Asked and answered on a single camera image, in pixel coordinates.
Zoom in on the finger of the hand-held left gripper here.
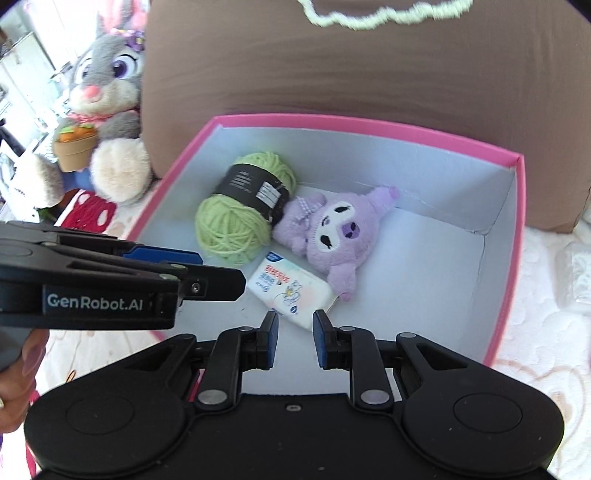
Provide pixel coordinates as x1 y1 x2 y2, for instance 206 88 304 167
60 247 247 302
0 220 205 267

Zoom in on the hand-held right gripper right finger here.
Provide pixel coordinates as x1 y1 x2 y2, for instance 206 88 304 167
312 309 469 407

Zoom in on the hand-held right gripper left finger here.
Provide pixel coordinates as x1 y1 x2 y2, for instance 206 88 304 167
124 310 280 408

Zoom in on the white tissue pack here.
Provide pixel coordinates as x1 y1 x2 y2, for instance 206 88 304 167
246 250 334 331

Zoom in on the green yarn ball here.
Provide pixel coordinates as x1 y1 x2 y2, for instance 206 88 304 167
194 151 300 267

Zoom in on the purple plush toy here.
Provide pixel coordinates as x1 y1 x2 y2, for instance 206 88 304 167
272 185 400 304

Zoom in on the pink cardboard box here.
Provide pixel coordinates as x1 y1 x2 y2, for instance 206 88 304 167
117 114 527 370

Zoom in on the person's left hand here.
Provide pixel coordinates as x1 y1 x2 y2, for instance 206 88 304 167
0 329 51 435

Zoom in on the plush carrot pot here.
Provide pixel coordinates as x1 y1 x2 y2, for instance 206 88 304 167
52 121 100 174

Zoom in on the grey rabbit plush toy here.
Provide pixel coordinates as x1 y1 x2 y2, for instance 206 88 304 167
14 0 154 208

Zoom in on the printed white red blanket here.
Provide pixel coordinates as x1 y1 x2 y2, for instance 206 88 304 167
0 175 591 480

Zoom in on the white furniture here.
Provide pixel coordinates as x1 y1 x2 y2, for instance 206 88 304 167
0 18 70 121

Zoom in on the brown embroidered pillow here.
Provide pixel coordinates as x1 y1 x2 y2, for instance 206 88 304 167
140 0 591 234

